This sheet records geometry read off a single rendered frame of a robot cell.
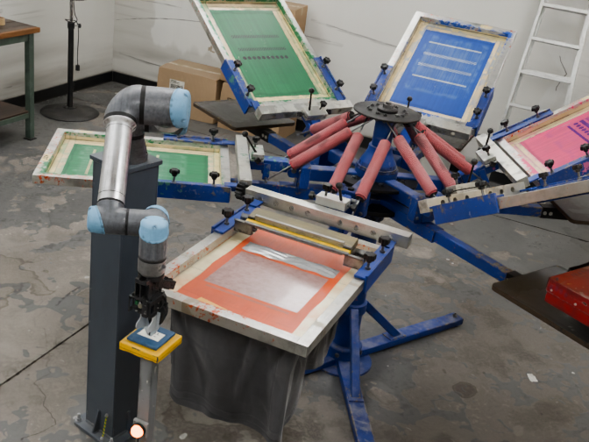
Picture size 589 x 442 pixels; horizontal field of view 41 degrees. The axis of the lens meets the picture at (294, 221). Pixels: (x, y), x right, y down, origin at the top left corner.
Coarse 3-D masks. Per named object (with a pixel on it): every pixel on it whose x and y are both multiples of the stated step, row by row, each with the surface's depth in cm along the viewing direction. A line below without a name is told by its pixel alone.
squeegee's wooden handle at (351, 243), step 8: (256, 208) 292; (248, 216) 287; (264, 216) 287; (272, 216) 288; (280, 216) 288; (288, 224) 284; (296, 224) 284; (304, 224) 285; (320, 232) 280; (328, 232) 281; (336, 232) 281; (344, 240) 277; (352, 240) 278; (344, 248) 275; (352, 248) 276
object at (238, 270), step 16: (256, 240) 291; (272, 240) 293; (288, 240) 295; (224, 256) 276; (240, 256) 278; (256, 256) 279; (208, 272) 264; (224, 272) 266; (240, 272) 267; (256, 272) 269; (272, 272) 270; (192, 288) 253; (208, 288) 255; (240, 288) 257; (256, 288) 259; (224, 304) 247
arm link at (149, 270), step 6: (138, 264) 211; (144, 264) 209; (150, 264) 209; (156, 264) 209; (162, 264) 211; (138, 270) 211; (144, 270) 210; (150, 270) 210; (156, 270) 210; (162, 270) 212; (144, 276) 211; (150, 276) 211; (156, 276) 212
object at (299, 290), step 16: (304, 256) 284; (320, 256) 286; (336, 256) 288; (288, 272) 272; (304, 272) 273; (272, 288) 260; (288, 288) 262; (304, 288) 263; (320, 288) 264; (240, 304) 248; (256, 304) 249; (288, 304) 252; (304, 304) 253; (256, 320) 241; (272, 320) 242; (288, 320) 243
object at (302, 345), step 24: (216, 240) 280; (360, 240) 295; (168, 264) 258; (192, 264) 267; (360, 288) 264; (192, 312) 238; (216, 312) 235; (336, 312) 244; (264, 336) 230; (288, 336) 228; (312, 336) 230
